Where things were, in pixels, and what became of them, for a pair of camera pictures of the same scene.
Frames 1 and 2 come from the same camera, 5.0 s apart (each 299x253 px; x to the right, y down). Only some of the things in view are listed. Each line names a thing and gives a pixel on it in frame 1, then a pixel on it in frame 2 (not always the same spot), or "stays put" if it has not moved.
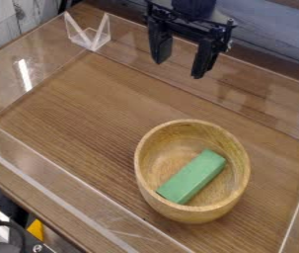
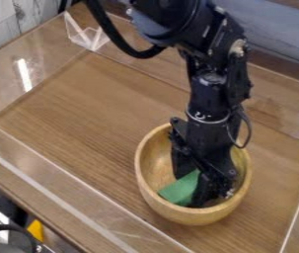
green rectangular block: [191, 177] stays put
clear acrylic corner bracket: [90, 39] stays put
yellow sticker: [36, 229] stays put
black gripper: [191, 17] to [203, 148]
